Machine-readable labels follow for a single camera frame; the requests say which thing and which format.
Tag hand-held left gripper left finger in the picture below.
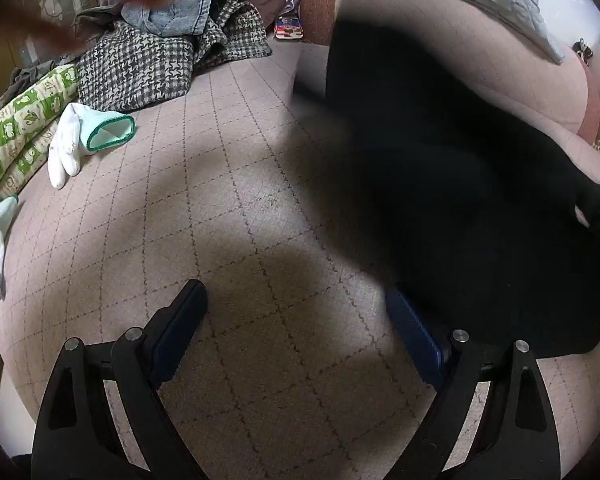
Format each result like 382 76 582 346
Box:
32 279 211 480

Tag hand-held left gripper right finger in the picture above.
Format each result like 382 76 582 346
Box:
385 287 563 480

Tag black pants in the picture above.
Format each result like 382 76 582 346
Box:
292 7 600 361

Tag pink quilted sofa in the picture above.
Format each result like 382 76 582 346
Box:
0 0 600 480

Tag green patterned cloth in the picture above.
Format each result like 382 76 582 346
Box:
0 64 78 233

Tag houndstooth garment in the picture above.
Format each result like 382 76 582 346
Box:
72 0 273 113

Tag olive cloth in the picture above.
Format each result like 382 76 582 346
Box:
0 57 73 116

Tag colourful packet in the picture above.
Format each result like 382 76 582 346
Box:
274 0 306 41

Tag brown garment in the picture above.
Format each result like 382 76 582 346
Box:
252 0 301 28

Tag small dark trinket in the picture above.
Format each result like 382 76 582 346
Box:
572 39 595 66

